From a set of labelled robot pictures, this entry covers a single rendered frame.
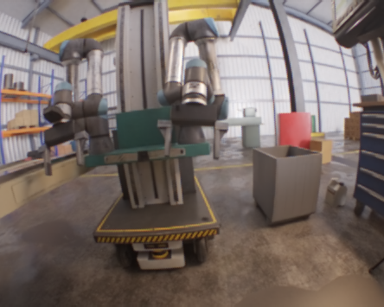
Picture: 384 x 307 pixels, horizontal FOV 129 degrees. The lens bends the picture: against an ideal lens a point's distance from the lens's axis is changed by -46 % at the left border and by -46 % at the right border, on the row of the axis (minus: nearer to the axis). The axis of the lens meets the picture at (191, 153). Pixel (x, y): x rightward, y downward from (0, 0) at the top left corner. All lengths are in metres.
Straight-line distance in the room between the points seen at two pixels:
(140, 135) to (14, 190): 0.72
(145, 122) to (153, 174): 0.34
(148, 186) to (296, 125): 3.13
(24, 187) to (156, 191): 0.79
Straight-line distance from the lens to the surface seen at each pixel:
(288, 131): 3.63
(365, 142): 1.58
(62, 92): 0.68
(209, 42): 0.86
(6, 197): 0.78
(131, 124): 1.00
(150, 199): 1.17
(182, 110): 0.49
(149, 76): 1.11
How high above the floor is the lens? 0.81
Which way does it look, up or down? 9 degrees down
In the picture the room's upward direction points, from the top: 5 degrees counter-clockwise
